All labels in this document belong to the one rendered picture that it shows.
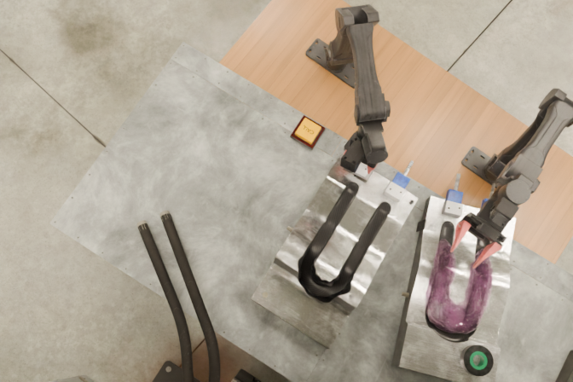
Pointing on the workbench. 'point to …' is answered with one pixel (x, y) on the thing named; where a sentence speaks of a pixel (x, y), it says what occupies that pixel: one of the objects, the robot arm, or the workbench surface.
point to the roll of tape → (480, 360)
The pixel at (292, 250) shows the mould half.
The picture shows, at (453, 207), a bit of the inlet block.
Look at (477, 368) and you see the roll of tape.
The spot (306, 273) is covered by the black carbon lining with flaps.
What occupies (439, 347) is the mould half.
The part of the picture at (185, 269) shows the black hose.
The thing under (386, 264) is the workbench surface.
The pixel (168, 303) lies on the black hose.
